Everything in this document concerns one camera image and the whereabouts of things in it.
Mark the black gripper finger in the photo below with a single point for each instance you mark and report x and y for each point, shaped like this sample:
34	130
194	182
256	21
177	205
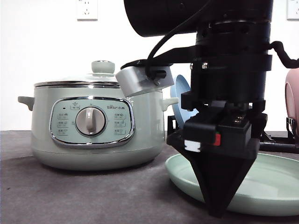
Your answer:
221	169

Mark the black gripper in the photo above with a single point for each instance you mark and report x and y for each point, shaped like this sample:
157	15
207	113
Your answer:
229	95

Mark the green plate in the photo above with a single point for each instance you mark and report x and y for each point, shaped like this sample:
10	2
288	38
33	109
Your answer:
270	186

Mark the glass steamer lid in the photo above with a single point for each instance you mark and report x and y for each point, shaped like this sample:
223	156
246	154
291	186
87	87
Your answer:
102	75

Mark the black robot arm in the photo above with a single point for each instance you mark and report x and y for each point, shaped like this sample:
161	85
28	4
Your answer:
223	27

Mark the blue plate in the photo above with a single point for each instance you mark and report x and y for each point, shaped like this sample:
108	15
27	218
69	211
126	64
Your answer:
179	86

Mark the pink plate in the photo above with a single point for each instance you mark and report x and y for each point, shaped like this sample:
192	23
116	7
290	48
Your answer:
292	96

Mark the black plate rack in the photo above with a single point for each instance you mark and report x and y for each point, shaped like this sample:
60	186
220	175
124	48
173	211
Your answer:
290	145

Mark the green electric steamer pot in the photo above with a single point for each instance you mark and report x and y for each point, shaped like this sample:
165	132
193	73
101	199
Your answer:
94	126

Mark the black camera cable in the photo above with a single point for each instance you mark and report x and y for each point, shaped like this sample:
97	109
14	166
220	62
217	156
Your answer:
154	45

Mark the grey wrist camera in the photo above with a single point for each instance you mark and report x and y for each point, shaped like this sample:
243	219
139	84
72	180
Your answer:
135	80

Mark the white wall socket right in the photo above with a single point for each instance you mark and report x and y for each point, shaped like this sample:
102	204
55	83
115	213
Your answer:
292	10

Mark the white wall socket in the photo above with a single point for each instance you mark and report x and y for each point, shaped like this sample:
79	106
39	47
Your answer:
292	10
86	10

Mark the white wall socket left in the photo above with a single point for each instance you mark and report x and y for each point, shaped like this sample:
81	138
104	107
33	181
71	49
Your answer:
86	10

